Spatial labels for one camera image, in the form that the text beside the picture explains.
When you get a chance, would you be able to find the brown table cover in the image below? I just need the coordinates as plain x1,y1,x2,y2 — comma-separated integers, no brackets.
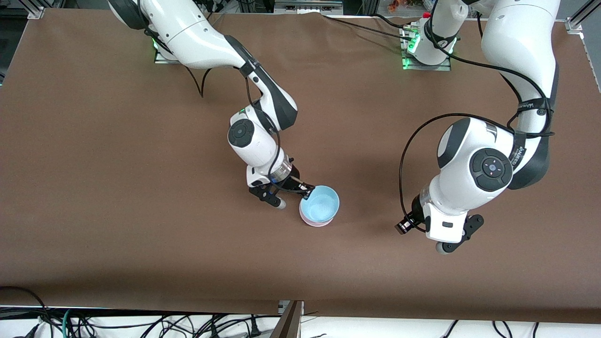
0,8,601,324

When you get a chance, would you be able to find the pink bowl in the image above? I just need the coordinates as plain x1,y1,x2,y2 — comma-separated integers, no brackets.
299,206,337,228

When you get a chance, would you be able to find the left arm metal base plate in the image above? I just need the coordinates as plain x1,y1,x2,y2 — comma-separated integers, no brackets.
399,23,453,72

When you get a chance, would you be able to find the black looping floor cable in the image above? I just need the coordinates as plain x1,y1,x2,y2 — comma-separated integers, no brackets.
0,285,52,338

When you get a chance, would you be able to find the long thin black cable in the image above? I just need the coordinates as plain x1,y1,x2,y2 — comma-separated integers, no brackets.
322,14,415,42

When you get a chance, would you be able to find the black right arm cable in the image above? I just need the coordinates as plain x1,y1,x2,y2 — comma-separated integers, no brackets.
185,65,282,186

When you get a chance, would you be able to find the light blue bowl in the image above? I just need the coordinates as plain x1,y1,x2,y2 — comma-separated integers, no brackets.
300,185,340,223

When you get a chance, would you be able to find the orange plastic object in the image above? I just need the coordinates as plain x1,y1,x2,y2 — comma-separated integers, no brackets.
387,0,423,13

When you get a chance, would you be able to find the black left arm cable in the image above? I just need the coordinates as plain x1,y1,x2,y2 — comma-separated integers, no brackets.
398,0,557,233

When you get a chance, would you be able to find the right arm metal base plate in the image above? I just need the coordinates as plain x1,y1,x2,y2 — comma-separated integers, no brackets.
154,46,180,65

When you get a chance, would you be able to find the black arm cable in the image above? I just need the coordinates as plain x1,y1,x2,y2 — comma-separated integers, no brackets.
398,0,557,233
185,65,282,186

